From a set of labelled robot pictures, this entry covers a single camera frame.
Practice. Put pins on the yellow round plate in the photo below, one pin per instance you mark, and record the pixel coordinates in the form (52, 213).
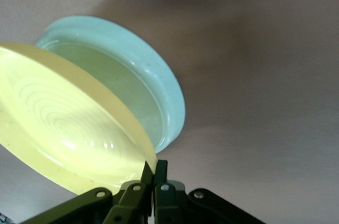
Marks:
(66, 118)

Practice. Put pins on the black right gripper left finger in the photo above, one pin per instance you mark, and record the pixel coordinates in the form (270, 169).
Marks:
(127, 205)

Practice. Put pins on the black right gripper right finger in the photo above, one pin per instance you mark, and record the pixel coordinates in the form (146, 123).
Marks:
(172, 205)

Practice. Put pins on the pale green round plate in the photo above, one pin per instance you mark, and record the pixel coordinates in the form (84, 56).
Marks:
(148, 65)

